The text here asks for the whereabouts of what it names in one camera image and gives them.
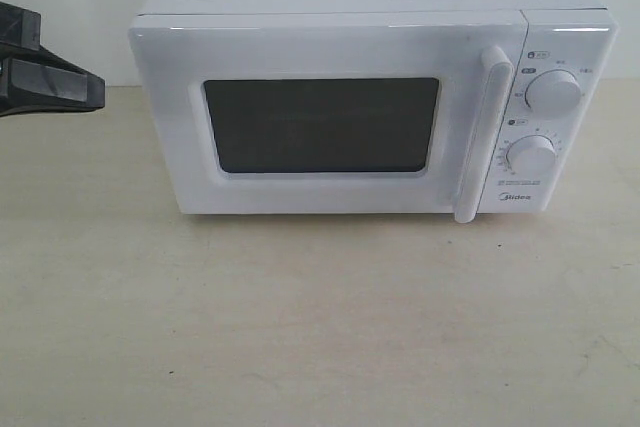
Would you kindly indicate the upper white power knob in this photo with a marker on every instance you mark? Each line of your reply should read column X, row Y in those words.
column 553, row 94

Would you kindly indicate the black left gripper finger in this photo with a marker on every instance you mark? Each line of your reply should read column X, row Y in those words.
column 19, row 27
column 32, row 88

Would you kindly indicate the lower white timer knob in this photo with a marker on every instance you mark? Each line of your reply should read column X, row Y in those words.
column 531, row 155

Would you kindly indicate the white microwave door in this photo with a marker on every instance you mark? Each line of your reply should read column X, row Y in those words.
column 329, row 113

